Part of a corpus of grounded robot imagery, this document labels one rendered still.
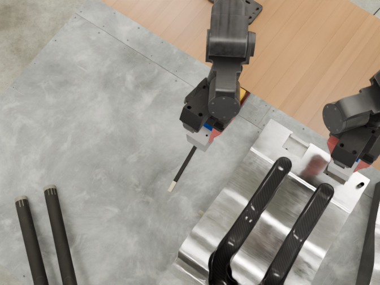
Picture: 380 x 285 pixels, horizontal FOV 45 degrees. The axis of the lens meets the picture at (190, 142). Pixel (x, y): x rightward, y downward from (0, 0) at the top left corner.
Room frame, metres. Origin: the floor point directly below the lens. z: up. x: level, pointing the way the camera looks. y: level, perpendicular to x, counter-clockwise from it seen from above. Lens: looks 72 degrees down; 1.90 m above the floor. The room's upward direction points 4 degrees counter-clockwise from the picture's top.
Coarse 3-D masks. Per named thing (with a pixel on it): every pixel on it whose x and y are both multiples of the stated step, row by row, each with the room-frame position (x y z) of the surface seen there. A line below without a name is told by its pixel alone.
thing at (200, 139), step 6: (204, 126) 0.35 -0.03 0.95; (210, 126) 0.35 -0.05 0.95; (198, 132) 0.33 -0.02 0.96; (204, 132) 0.33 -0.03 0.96; (210, 132) 0.33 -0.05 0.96; (192, 138) 0.32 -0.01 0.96; (198, 138) 0.32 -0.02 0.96; (204, 138) 0.32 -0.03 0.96; (192, 144) 0.32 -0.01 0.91; (198, 144) 0.31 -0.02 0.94; (204, 144) 0.31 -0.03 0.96; (210, 144) 0.32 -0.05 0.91; (204, 150) 0.30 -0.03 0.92
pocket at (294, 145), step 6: (288, 138) 0.34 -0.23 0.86; (294, 138) 0.33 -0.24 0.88; (288, 144) 0.32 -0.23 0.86; (294, 144) 0.32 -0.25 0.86; (300, 144) 0.32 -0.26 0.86; (306, 144) 0.32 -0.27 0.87; (288, 150) 0.31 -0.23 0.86; (294, 150) 0.31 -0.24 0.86; (300, 150) 0.30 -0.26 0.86; (306, 150) 0.30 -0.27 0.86; (300, 156) 0.29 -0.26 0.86
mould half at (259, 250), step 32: (256, 160) 0.28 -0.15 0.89; (320, 160) 0.27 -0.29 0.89; (224, 192) 0.21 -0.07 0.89; (288, 192) 0.20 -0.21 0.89; (352, 192) 0.19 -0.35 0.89; (224, 224) 0.14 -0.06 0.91; (256, 224) 0.14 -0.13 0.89; (288, 224) 0.13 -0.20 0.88; (320, 224) 0.13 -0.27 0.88; (192, 256) 0.08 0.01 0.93; (256, 256) 0.07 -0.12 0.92; (320, 256) 0.06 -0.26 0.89
